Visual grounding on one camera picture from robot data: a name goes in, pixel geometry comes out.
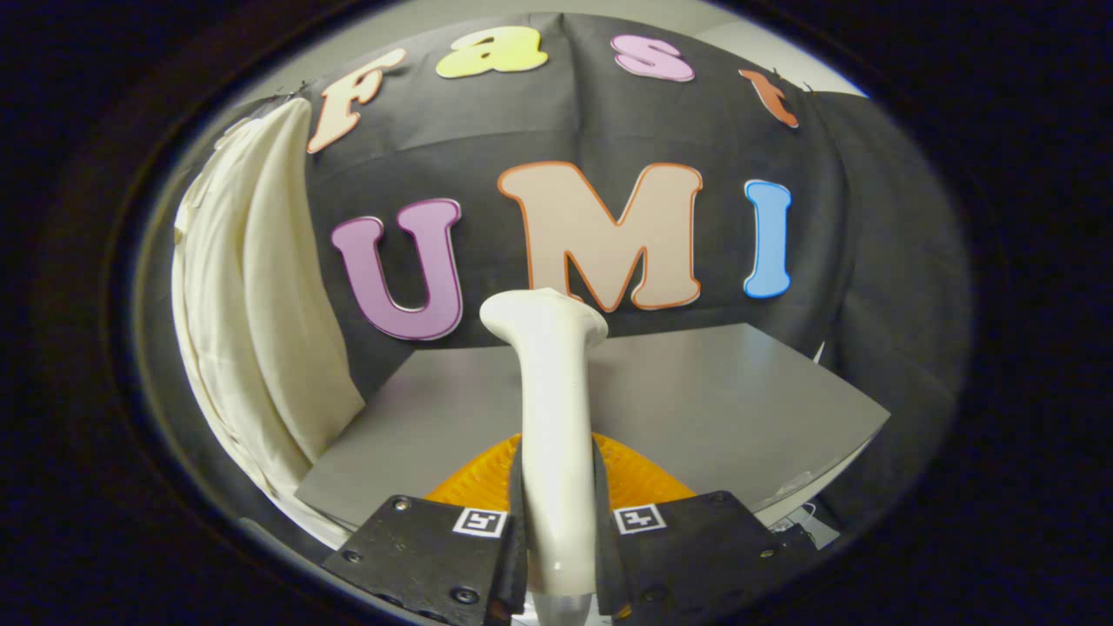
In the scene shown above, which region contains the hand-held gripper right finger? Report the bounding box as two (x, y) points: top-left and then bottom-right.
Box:
(593, 432), (818, 620)

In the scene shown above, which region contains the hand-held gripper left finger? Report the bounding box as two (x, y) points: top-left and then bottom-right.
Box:
(322, 435), (529, 626)

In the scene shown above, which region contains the white garment steamer head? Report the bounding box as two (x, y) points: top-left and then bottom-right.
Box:
(479, 287), (610, 626)

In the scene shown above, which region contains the cream button-up shirt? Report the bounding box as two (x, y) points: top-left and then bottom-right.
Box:
(171, 97), (366, 550)

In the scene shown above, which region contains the white cabinet with grey top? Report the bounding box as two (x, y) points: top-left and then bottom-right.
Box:
(294, 323), (892, 533)

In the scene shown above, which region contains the black backdrop cloth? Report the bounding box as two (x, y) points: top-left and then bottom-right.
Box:
(135, 11), (973, 540)

